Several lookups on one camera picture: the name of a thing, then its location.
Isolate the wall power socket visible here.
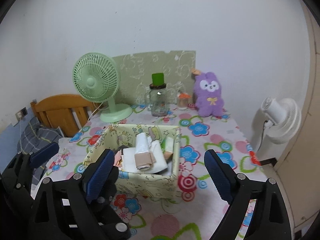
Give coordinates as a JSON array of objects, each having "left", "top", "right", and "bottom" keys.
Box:
[{"left": 15, "top": 107, "right": 28, "bottom": 121}]

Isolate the white roll with beige band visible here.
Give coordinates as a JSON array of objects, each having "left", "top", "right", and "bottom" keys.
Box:
[{"left": 134, "top": 132, "right": 156, "bottom": 170}]

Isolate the pink paper slip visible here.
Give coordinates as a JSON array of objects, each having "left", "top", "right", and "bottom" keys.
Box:
[{"left": 114, "top": 151, "right": 123, "bottom": 168}]

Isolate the green cup on jar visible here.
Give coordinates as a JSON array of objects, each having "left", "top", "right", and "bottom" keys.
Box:
[{"left": 151, "top": 73, "right": 165, "bottom": 87}]

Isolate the wooden bed headboard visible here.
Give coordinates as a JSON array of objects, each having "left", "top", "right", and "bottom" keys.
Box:
[{"left": 30, "top": 94, "right": 96, "bottom": 137}]

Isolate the purple plush bunny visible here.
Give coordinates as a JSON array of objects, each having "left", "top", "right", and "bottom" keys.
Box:
[{"left": 193, "top": 72, "right": 224, "bottom": 117}]

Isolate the yellow cartoon fabric storage box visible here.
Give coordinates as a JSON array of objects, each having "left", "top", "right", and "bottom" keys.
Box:
[{"left": 83, "top": 124, "right": 181, "bottom": 199}]

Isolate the green desk fan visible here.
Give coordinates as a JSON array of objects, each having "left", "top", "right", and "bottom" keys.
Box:
[{"left": 72, "top": 53, "right": 132, "bottom": 123}]

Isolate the white cloth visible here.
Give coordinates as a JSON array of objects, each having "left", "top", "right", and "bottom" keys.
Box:
[{"left": 122, "top": 140, "right": 168, "bottom": 174}]

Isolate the cotton swab jar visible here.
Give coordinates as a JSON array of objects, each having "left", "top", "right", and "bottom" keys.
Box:
[{"left": 177, "top": 92, "right": 191, "bottom": 110}]

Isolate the blue plaid pillow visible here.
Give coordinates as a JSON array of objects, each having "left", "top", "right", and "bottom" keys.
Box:
[{"left": 17, "top": 117, "right": 63, "bottom": 154}]

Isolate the green orange tissue pack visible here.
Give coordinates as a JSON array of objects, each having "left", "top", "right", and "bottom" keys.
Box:
[{"left": 161, "top": 136, "right": 174, "bottom": 162}]

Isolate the green cartoon patterned board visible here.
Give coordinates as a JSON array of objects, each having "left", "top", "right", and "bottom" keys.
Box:
[{"left": 113, "top": 50, "right": 196, "bottom": 105}]

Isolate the glass mason jar mug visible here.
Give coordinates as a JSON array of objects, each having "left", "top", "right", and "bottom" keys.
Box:
[{"left": 145, "top": 84, "right": 169, "bottom": 117}]

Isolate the floral tablecloth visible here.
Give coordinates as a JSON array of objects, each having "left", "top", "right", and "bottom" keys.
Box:
[{"left": 44, "top": 105, "right": 266, "bottom": 239}]

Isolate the white standing fan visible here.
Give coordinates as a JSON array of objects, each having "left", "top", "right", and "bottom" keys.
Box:
[{"left": 251, "top": 96, "right": 302, "bottom": 161}]

